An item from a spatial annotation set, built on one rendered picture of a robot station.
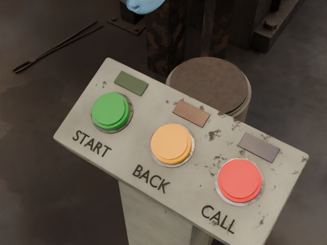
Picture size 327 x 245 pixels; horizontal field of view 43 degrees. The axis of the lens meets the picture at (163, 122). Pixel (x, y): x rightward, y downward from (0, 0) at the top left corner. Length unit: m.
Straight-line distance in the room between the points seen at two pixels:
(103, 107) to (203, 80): 0.19
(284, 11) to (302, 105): 0.36
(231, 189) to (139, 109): 0.13
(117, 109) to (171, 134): 0.06
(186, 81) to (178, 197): 0.22
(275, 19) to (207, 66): 0.86
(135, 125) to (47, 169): 0.72
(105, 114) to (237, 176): 0.15
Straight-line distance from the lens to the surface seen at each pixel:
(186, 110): 0.42
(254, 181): 0.39
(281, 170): 0.40
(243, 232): 0.39
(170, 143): 0.40
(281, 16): 1.46
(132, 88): 0.44
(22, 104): 1.29
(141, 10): 0.67
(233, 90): 0.57
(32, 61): 1.39
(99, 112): 0.43
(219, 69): 0.60
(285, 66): 1.39
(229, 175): 0.39
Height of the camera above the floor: 0.94
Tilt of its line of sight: 53 degrees down
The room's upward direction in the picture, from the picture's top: straight up
